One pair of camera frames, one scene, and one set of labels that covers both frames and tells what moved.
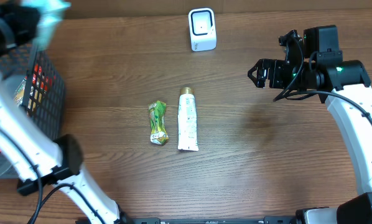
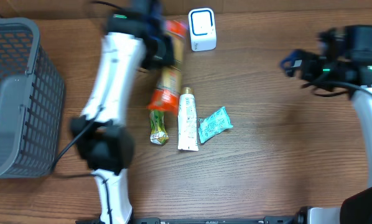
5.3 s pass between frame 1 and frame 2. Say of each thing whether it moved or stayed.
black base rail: stayed
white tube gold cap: stayed
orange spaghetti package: moved
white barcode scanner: stayed
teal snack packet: moved
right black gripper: moved
